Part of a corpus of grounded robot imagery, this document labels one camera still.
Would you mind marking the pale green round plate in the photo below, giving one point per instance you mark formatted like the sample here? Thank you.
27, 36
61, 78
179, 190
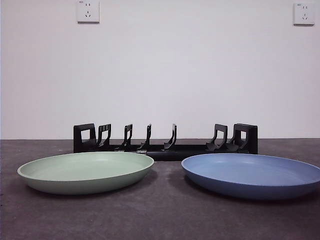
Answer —
85, 185

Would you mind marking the blue round plate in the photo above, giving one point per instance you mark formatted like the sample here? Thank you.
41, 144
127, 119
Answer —
250, 190

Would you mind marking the black plastic plate rack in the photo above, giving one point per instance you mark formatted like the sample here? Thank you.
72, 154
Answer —
165, 155

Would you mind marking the white wall power socket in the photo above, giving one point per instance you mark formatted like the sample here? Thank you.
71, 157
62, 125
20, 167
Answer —
303, 15
88, 11

